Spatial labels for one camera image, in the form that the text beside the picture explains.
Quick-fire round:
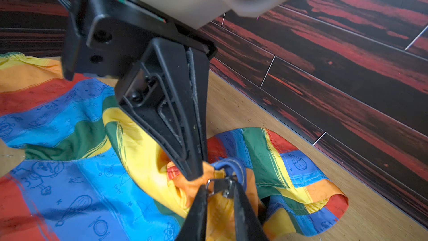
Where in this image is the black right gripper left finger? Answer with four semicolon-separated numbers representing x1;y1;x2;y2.
175;185;208;241

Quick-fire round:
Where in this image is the rainbow striped hooded jacket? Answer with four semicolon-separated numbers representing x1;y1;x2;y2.
1;52;349;241

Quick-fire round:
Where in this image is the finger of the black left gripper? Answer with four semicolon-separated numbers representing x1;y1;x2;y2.
187;48;209;174

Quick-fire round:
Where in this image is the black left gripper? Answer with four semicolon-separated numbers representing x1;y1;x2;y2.
61;0;217;181

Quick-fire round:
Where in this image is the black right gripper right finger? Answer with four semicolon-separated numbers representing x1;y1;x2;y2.
232;181;269;241

